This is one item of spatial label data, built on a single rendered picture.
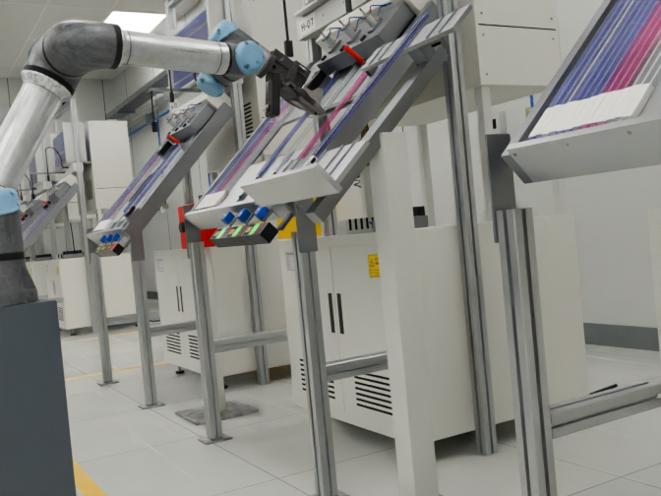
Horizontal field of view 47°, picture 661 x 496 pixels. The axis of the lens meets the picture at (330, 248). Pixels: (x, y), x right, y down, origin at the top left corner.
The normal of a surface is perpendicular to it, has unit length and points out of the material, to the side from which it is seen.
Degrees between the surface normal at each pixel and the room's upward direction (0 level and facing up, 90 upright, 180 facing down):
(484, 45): 90
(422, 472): 90
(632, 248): 90
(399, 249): 90
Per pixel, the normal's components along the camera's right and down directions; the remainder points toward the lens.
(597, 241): -0.86, 0.09
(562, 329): 0.49, -0.03
